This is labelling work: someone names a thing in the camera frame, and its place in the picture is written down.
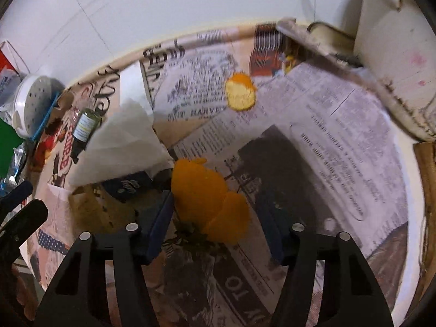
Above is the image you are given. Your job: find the white rice cooker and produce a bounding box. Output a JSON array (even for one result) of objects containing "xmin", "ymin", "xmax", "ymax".
[{"xmin": 276, "ymin": 0, "xmax": 435, "ymax": 142}]

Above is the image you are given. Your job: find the white perforated round lid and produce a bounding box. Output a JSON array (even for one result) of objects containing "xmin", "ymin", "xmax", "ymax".
[{"xmin": 12, "ymin": 75, "xmax": 55, "ymax": 139}]

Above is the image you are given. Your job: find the small orange peel piece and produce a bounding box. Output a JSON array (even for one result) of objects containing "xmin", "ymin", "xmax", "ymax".
[{"xmin": 225, "ymin": 73, "xmax": 256, "ymax": 111}]

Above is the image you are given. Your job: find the newspaper sheet on counter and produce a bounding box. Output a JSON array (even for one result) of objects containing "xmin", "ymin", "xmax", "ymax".
[{"xmin": 26, "ymin": 23, "xmax": 410, "ymax": 327}]

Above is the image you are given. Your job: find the retro printed table mat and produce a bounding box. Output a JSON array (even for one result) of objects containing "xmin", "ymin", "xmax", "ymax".
[{"xmin": 30, "ymin": 40, "xmax": 259, "ymax": 191}]

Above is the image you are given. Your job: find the blue plastic basin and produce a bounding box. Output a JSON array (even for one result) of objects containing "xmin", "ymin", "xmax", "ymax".
[{"xmin": 31, "ymin": 91, "xmax": 61, "ymax": 143}]

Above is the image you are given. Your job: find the wooden cutting board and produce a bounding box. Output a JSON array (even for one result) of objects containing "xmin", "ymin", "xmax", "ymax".
[{"xmin": 414, "ymin": 143, "xmax": 436, "ymax": 300}]

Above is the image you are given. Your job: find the white paper napkin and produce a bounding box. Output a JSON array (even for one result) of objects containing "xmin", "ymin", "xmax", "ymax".
[{"xmin": 67, "ymin": 101, "xmax": 174, "ymax": 187}]

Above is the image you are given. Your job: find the large orange peel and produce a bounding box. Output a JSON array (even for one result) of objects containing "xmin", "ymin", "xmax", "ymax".
[{"xmin": 171, "ymin": 158, "xmax": 250, "ymax": 246}]

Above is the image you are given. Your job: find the green plastic box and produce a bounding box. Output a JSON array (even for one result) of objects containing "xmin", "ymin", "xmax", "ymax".
[{"xmin": 0, "ymin": 120, "xmax": 24, "ymax": 178}]

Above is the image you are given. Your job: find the small dark glass bottle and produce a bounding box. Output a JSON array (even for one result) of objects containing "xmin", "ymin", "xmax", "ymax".
[{"xmin": 70, "ymin": 108, "xmax": 102, "ymax": 164}]

